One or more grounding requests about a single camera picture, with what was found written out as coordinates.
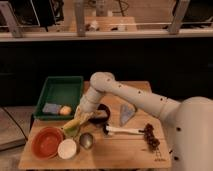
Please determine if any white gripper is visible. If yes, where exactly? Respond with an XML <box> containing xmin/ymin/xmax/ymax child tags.
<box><xmin>74</xmin><ymin>89</ymin><xmax>102</xmax><ymax>125</ymax></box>

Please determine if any white plastic bowl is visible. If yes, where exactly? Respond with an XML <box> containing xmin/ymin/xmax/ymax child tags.
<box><xmin>58</xmin><ymin>139</ymin><xmax>77</xmax><ymax>159</ymax></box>

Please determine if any yellow banana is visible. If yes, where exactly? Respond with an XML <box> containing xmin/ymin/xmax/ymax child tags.
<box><xmin>62</xmin><ymin>118</ymin><xmax>80</xmax><ymax>131</ymax></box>

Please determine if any dark red grapes bunch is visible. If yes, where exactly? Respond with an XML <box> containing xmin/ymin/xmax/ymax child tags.
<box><xmin>144</xmin><ymin>124</ymin><xmax>160</xmax><ymax>151</ymax></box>

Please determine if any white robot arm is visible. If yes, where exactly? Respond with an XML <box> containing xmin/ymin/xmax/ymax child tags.
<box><xmin>74</xmin><ymin>72</ymin><xmax>213</xmax><ymax>171</ymax></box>

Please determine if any green plastic tray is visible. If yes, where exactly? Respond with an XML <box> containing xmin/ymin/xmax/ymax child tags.
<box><xmin>34</xmin><ymin>76</ymin><xmax>84</xmax><ymax>121</ymax></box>

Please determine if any wooden board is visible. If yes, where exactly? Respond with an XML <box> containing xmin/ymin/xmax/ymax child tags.
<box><xmin>18</xmin><ymin>80</ymin><xmax>172</xmax><ymax>171</ymax></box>

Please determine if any small metal cup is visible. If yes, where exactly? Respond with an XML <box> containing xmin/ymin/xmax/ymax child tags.
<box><xmin>79</xmin><ymin>133</ymin><xmax>94</xmax><ymax>149</ymax></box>

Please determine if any green plastic cup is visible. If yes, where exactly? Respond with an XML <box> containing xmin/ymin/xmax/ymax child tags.
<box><xmin>64</xmin><ymin>127</ymin><xmax>80</xmax><ymax>138</ymax></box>

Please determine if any orange plastic bowl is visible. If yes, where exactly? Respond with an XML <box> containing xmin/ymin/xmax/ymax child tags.
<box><xmin>31</xmin><ymin>127</ymin><xmax>64</xmax><ymax>160</ymax></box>

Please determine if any blue sponge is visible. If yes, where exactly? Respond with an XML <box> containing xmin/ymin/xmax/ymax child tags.
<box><xmin>42</xmin><ymin>103</ymin><xmax>61</xmax><ymax>115</ymax></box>

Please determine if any yellow round fruit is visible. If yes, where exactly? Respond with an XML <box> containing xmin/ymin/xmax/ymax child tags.
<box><xmin>59</xmin><ymin>106</ymin><xmax>72</xmax><ymax>116</ymax></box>

